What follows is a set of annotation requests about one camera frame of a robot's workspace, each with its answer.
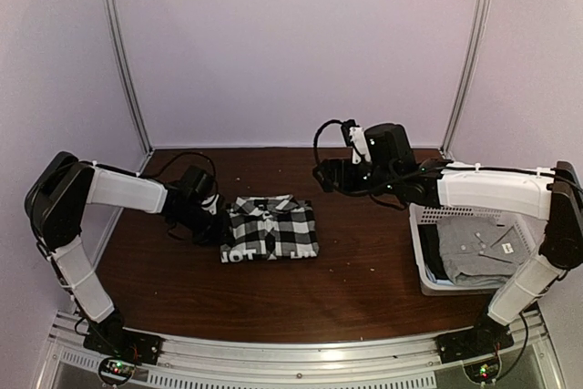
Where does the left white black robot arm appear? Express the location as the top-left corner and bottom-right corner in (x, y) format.
(25, 151), (224, 356)

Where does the left aluminium frame post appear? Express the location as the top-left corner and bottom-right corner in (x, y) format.
(103, 0), (154, 154)

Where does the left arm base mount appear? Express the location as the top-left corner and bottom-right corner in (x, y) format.
(83, 324), (162, 365)

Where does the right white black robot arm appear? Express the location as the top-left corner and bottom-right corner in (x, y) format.
(312, 119), (582, 354)

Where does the right circuit board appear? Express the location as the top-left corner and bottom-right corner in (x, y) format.
(464, 359), (501, 384)

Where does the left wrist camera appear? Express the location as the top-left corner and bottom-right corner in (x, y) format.
(201, 193), (225, 216)

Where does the front aluminium rail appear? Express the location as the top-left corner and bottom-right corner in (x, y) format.
(32, 310), (567, 388)

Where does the right aluminium frame post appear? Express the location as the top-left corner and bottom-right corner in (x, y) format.
(440, 0), (492, 159)

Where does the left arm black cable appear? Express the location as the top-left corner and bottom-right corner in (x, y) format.
(136, 151), (219, 194)

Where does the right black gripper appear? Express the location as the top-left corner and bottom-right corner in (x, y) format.
(314, 158), (399, 195)

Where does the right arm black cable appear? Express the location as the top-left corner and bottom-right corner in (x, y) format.
(312, 118), (347, 167)

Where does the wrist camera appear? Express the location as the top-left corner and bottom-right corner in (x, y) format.
(201, 193), (225, 216)
(341, 119), (372, 165)

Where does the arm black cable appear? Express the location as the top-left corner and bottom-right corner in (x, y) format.
(312, 118), (347, 167)
(136, 151), (219, 194)

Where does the grey button shirt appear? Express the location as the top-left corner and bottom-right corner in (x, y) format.
(436, 216), (530, 289)

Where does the left circuit board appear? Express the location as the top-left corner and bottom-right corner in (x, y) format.
(97, 357), (137, 385)

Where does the aluminium frame post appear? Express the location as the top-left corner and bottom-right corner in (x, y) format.
(440, 0), (492, 159)
(103, 0), (154, 154)

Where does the black white plaid shirt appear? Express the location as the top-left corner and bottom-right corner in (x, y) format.
(220, 195), (320, 263)

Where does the circuit board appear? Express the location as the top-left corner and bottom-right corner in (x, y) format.
(464, 359), (501, 384)
(97, 357), (137, 385)

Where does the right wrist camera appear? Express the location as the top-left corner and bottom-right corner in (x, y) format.
(341, 119), (372, 165)

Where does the black folded shirt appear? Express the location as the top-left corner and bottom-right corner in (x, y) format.
(417, 224), (448, 281)

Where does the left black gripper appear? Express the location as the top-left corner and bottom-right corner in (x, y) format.
(174, 204), (235, 248)

